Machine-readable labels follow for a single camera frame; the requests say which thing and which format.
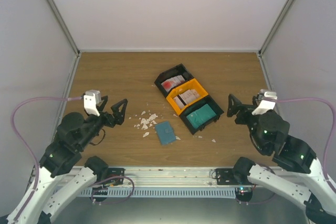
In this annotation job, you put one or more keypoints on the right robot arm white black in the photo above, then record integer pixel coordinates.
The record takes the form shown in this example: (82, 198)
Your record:
(269, 134)

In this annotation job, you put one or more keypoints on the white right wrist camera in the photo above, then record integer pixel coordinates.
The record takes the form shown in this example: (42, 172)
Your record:
(266, 100)

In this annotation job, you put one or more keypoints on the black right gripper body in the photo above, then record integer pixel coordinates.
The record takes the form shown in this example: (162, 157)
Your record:
(244, 109)

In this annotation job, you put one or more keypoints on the blue leather card holder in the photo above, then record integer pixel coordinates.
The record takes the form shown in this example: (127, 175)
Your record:
(165, 133)

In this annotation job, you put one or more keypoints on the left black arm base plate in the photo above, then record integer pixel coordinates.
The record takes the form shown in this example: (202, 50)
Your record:
(112, 177)

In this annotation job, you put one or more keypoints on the black bin with red cards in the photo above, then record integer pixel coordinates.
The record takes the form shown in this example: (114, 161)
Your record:
(175, 71)

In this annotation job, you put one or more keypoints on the white card stack orange bin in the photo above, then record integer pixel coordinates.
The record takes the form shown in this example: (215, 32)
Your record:
(186, 98)

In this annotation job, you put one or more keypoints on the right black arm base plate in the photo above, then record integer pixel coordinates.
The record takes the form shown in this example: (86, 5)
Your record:
(230, 177)

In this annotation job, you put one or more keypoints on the red dot card stack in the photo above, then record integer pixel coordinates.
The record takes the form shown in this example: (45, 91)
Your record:
(172, 82)

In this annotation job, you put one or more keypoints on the grey slotted cable duct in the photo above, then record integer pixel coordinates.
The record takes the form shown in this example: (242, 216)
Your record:
(168, 192)

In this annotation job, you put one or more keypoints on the orange plastic bin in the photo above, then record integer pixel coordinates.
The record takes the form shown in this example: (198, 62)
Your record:
(191, 84)

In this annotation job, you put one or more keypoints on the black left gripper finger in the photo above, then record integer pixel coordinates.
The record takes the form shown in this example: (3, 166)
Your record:
(118, 111)
(101, 105)

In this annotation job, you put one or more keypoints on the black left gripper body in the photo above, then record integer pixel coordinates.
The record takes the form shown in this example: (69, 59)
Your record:
(109, 120)

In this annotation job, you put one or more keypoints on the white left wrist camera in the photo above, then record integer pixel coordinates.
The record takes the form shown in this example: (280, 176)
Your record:
(91, 99)

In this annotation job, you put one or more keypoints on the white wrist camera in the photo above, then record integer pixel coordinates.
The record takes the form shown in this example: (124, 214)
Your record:
(91, 99)
(266, 100)

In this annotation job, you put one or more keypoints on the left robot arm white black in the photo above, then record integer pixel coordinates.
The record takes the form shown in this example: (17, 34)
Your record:
(42, 202)

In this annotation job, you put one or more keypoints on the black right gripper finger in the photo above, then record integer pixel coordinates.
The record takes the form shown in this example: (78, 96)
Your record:
(256, 100)
(235, 106)

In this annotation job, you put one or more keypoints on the aluminium front rail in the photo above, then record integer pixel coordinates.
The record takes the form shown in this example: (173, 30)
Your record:
(153, 176)

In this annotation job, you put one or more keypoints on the black bin with green cards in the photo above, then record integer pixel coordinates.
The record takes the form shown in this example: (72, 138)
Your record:
(207, 100)

